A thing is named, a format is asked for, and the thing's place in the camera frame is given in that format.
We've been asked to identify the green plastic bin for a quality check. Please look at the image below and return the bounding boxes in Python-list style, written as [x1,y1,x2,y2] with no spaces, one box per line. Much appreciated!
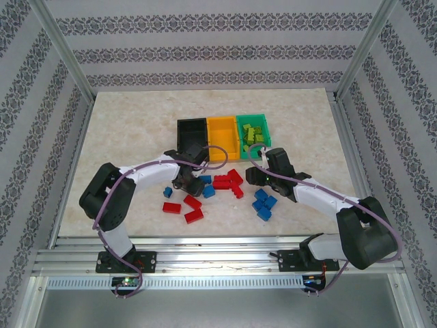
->
[235,113,274,160]

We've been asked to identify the black plastic bin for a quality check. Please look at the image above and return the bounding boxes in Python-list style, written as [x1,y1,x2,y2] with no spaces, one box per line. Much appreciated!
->
[176,118,210,161]

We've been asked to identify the yellow plastic bin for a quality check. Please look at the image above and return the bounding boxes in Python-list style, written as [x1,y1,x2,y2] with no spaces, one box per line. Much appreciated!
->
[206,115,242,162]

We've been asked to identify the grey metal panel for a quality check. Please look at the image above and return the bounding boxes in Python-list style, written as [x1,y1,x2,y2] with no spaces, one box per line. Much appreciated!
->
[33,288,406,328]

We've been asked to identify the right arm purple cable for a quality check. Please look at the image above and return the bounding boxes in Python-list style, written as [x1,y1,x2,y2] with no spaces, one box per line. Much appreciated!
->
[246,143,404,297]

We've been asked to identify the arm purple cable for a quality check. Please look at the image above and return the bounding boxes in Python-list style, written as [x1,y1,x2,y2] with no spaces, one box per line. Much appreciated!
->
[91,145,229,300]
[246,143,404,297]

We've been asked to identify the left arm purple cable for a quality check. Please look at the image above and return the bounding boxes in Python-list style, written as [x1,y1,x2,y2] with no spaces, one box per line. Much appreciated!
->
[91,145,229,300]

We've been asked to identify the aluminium mounting rail frame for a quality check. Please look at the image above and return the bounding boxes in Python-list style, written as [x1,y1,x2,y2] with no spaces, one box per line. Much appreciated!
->
[32,234,406,278]

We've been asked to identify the aluminium side rail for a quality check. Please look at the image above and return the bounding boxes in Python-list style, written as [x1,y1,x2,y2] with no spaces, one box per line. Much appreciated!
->
[46,100,96,249]
[329,90,390,245]

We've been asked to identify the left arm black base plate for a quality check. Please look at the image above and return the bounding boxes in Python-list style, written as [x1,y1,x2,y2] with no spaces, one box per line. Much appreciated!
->
[96,251,157,274]

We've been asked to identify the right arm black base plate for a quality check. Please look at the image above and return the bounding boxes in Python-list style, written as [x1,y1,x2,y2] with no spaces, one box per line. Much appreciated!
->
[278,249,341,273]

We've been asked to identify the slotted grey cable duct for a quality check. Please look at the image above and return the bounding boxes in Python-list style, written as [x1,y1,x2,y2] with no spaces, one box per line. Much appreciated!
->
[45,275,305,290]

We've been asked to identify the aluminium corner post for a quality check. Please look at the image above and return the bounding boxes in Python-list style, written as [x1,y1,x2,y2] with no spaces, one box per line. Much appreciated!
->
[28,0,97,103]
[333,0,399,100]

